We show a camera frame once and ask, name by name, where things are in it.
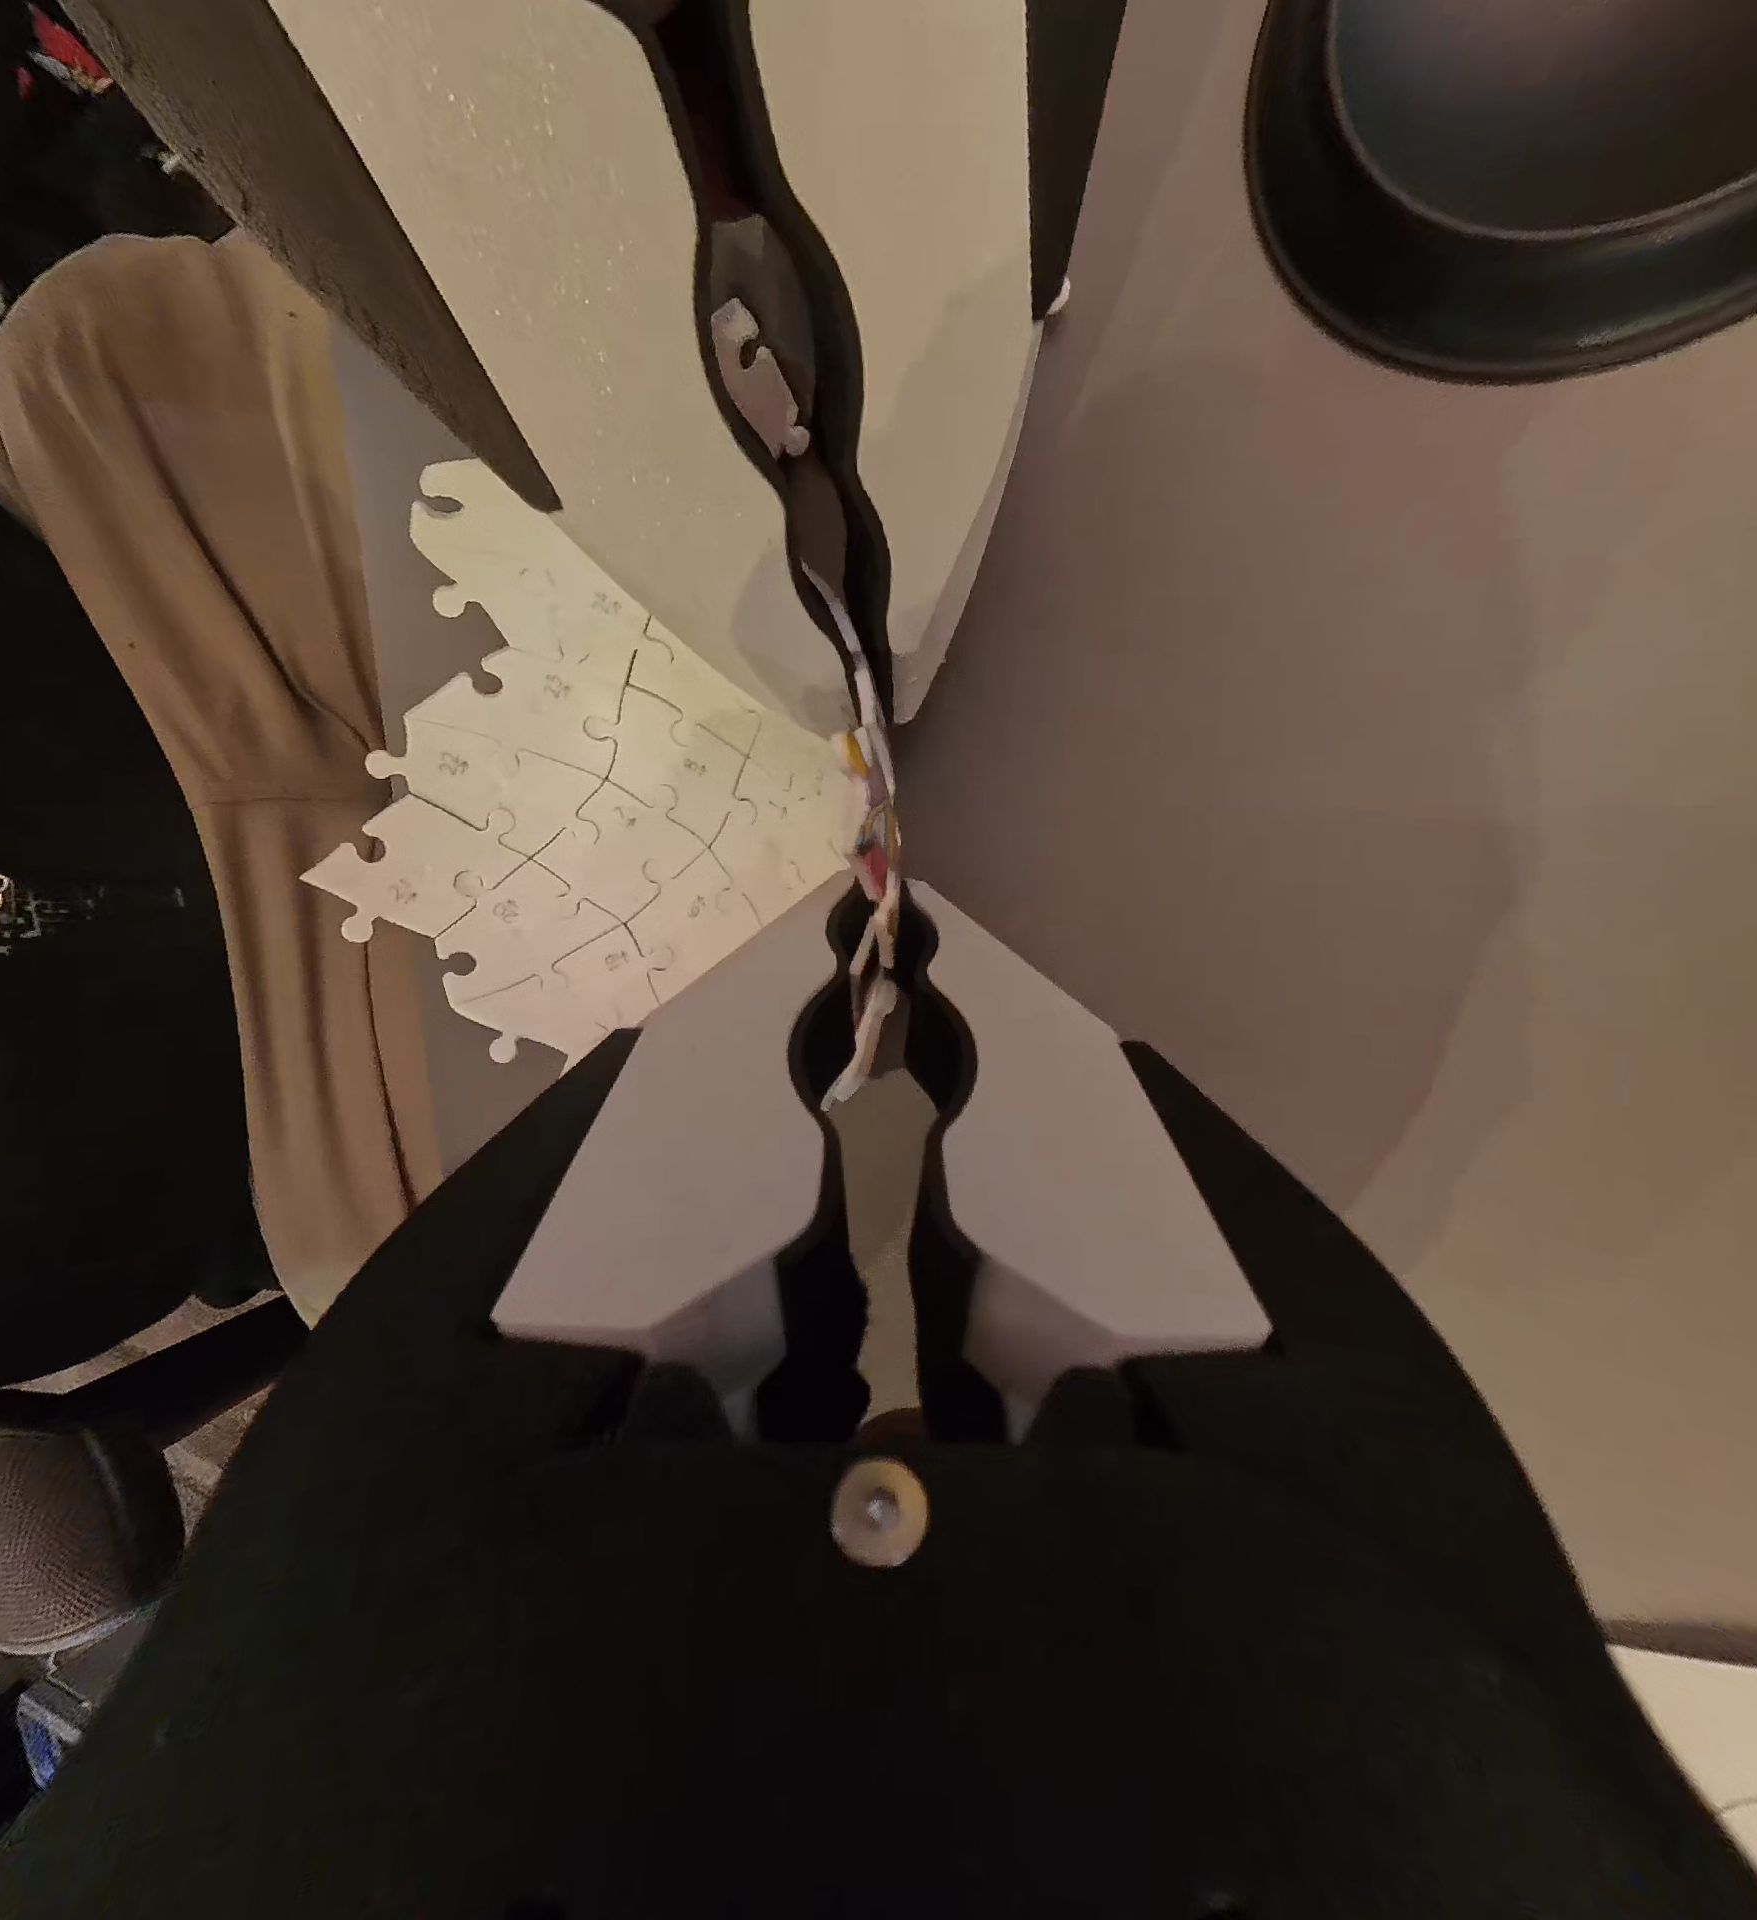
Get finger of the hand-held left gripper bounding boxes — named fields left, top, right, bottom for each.
left=61, top=0, right=896, bottom=741
left=729, top=0, right=1131, bottom=723

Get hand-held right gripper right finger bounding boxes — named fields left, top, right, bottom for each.
left=894, top=879, right=1284, bottom=1444

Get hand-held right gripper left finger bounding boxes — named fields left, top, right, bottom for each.
left=488, top=882, right=888, bottom=1439

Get half-built puzzle ball shell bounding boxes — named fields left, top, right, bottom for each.
left=301, top=301, right=914, bottom=1115

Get person's beige trousers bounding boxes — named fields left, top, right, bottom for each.
left=0, top=232, right=446, bottom=1328

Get person's black jacket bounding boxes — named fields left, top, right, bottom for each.
left=0, top=435, right=287, bottom=1419

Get black round display stand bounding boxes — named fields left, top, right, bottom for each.
left=1244, top=0, right=1757, bottom=386

